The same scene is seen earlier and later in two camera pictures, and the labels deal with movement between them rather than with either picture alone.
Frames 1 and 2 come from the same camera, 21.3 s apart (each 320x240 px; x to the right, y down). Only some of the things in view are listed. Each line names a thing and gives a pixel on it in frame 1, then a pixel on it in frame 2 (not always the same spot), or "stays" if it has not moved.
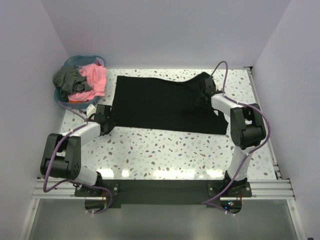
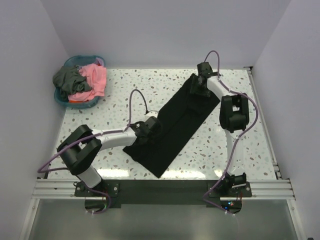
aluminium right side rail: x=275 y=162 stays
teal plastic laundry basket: x=80 y=60 stays
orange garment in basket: x=75 y=101 stays
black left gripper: x=111 y=125 → x=150 y=140
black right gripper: x=199 y=103 → x=195 y=89
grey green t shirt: x=71 y=80 stays
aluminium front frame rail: x=64 y=189 stays
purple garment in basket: x=98 y=61 stays
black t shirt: x=163 y=105 → x=182 y=121
